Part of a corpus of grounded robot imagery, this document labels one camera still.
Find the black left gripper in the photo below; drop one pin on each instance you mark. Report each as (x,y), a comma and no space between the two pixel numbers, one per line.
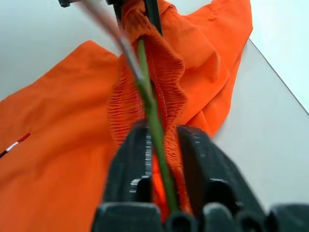
(65,3)

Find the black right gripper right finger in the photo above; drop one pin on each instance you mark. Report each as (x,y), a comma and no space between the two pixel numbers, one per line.
(207,169)

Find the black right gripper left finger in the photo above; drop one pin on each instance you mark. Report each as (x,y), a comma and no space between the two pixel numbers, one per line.
(128,164)

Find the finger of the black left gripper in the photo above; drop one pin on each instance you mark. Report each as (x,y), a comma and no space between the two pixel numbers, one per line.
(154,17)

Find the green hanger with metal hook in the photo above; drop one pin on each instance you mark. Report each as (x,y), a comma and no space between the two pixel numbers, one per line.
(154,120)

